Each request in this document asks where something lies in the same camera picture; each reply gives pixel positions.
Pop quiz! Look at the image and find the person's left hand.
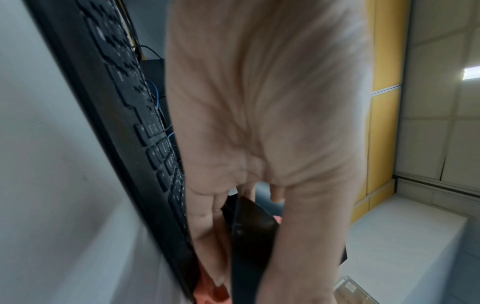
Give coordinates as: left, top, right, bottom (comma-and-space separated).
164, 0, 376, 304

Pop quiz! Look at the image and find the black white-speckled mouse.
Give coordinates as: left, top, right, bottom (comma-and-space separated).
228, 196, 281, 304

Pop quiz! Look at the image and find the pink cloth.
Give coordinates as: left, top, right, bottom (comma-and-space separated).
193, 215, 283, 304

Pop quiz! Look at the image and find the black keyboard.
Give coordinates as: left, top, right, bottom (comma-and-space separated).
22, 0, 200, 303

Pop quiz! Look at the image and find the white cabinet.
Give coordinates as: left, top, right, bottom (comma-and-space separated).
333, 194, 470, 304

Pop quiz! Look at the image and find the ceiling light strip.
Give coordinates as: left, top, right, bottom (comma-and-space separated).
461, 65, 480, 81

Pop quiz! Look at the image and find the blue network cable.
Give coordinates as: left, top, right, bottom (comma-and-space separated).
144, 78, 177, 143

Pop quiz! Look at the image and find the black desk cable tray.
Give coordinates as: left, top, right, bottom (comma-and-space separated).
138, 58, 168, 90

